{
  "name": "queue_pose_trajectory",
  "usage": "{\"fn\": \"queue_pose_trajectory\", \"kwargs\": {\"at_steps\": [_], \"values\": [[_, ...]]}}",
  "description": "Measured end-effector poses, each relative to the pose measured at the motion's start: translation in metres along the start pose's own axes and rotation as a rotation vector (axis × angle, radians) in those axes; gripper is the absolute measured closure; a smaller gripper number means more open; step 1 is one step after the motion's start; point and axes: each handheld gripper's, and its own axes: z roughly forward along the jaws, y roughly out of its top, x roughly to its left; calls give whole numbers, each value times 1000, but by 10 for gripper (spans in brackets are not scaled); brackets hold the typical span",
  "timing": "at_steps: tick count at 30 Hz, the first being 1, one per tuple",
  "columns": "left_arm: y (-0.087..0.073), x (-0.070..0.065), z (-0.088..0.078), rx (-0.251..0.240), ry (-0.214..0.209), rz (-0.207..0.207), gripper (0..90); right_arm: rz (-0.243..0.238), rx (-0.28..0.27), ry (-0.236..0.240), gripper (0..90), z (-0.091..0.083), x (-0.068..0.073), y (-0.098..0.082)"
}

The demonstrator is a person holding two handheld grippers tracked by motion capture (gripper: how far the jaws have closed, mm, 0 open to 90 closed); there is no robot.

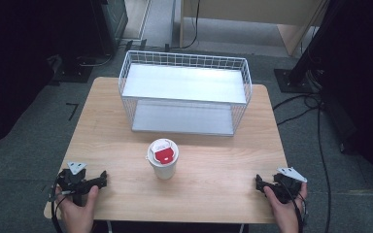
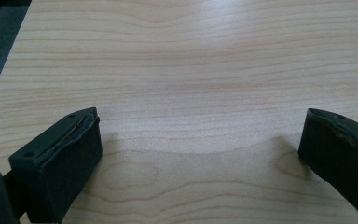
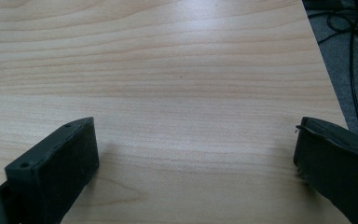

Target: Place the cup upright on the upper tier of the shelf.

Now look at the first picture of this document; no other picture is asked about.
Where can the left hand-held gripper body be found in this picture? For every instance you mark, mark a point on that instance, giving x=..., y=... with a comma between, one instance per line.
x=75, y=182

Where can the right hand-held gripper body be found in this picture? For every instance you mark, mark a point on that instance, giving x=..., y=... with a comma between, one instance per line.
x=287, y=186

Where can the white cup with red lid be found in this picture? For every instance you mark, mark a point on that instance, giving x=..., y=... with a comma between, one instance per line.
x=163, y=168

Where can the person's right hand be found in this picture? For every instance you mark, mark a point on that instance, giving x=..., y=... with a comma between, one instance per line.
x=285, y=215

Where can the person's left hand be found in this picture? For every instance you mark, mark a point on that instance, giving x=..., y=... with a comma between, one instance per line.
x=77, y=213

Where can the black metal stand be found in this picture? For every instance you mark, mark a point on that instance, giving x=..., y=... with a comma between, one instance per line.
x=307, y=48

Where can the dark equipment cabinet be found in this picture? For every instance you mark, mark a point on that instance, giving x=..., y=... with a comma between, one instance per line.
x=108, y=26

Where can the light wooden cabinet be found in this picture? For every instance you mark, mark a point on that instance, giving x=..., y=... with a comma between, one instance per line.
x=249, y=19

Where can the black stand base plate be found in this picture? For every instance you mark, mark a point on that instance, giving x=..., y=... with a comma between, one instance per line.
x=292, y=81

